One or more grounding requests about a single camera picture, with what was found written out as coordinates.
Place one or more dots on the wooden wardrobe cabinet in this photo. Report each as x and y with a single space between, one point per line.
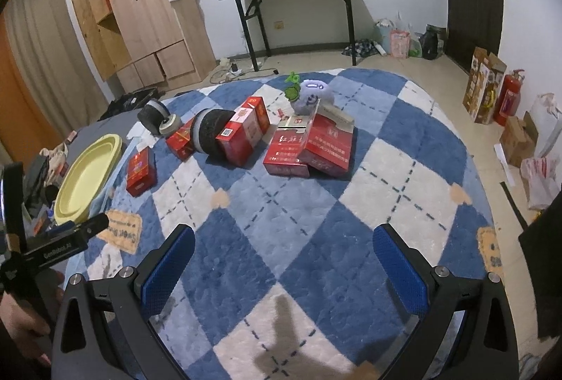
145 43

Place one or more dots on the red fire extinguisher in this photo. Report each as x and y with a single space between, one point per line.
509 96

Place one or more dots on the white red plastic bag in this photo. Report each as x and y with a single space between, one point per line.
540 173

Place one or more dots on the purple plush toy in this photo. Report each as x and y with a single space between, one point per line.
307 95

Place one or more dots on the small black grey roll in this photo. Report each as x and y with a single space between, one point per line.
152 115

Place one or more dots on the blue white checkered rug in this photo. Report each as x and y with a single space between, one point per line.
284 283

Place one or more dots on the black case on floor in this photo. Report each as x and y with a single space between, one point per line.
131 101

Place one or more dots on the green toy figure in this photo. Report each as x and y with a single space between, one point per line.
292 89

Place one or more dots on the pink gift bag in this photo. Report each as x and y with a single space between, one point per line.
400 44

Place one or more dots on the black bag near door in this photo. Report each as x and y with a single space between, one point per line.
433 42

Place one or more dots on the checkered cloth on floor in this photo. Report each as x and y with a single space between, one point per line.
365 48

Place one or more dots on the person's left hand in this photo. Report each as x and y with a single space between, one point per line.
24 326

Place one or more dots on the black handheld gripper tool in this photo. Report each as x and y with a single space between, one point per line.
24 272

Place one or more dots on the small brown cardboard box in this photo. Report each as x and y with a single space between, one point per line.
519 139

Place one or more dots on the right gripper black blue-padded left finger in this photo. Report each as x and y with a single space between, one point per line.
103 329

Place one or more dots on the flat red cigarette carton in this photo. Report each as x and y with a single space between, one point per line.
288 139

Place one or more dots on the tall red white carton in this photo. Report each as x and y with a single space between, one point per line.
244 130

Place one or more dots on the small red cigarette box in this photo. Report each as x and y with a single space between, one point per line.
141 172

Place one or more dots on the red box under roll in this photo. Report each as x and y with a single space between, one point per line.
180 143

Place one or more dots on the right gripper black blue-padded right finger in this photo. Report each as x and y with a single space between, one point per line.
485 345

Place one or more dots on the red cigarette carton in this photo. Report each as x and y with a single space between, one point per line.
328 140
288 139

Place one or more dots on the black folding table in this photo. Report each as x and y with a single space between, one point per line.
272 27

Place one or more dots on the tall printed cardboard box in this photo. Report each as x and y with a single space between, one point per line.
484 85

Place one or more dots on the yellow oval plastic tray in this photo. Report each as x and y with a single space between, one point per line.
85 178

